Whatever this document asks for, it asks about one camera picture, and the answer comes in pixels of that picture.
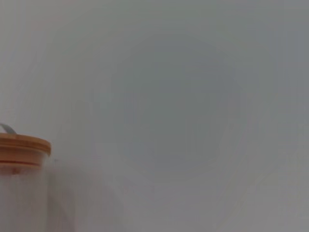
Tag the wooden jar lid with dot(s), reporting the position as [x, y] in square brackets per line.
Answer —
[21, 151]

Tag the glass beverage dispenser jar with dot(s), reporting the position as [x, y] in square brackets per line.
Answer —
[21, 198]

